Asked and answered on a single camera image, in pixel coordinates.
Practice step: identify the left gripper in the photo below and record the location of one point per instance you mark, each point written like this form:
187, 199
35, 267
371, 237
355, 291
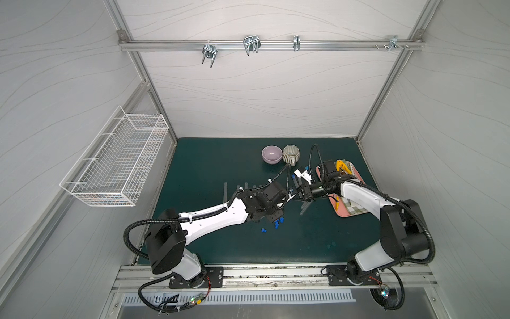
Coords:
275, 215

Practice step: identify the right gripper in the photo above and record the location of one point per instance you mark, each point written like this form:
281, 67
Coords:
303, 191

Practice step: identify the test tube six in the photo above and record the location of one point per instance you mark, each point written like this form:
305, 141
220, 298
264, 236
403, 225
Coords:
291, 196

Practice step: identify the test tube one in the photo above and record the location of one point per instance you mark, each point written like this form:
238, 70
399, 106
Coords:
225, 192

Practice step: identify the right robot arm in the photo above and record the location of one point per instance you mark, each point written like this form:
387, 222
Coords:
403, 234

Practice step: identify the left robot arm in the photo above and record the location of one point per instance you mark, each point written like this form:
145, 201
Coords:
166, 239

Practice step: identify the test tube ten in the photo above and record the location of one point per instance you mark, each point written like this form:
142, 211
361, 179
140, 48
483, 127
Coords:
304, 207

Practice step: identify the test tube seven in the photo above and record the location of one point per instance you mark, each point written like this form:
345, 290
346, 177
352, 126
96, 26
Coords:
295, 182

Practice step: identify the yellow tongs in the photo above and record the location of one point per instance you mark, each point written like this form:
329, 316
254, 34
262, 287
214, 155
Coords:
344, 167

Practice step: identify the pink tray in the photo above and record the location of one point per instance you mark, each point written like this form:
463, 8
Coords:
336, 201

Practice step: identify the checked cloth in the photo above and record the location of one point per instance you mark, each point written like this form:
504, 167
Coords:
352, 207

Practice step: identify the grey ribbed mug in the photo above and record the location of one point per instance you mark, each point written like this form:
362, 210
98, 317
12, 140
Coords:
291, 154

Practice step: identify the purple bowl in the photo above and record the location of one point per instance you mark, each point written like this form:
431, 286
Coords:
272, 154

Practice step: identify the green table mat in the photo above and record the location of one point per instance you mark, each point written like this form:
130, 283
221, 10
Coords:
195, 181

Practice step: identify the metal clamp three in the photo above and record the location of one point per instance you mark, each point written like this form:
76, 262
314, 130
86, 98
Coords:
296, 43

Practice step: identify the metal clamp four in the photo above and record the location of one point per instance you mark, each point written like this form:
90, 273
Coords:
393, 45

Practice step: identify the metal clamp two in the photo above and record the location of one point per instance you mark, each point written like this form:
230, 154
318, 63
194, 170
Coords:
251, 44

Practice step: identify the metal clamp one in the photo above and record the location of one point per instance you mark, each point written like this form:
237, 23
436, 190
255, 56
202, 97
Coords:
209, 53

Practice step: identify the aluminium cross bar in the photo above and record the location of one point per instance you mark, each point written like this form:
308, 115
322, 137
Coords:
266, 45

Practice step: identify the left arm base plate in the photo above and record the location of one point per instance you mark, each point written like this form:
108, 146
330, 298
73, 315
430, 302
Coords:
211, 277

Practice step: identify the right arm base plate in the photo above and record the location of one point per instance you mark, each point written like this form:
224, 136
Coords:
338, 275

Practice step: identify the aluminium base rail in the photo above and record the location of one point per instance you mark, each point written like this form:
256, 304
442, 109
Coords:
267, 277

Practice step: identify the white wire basket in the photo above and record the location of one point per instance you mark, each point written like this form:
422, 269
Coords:
113, 169

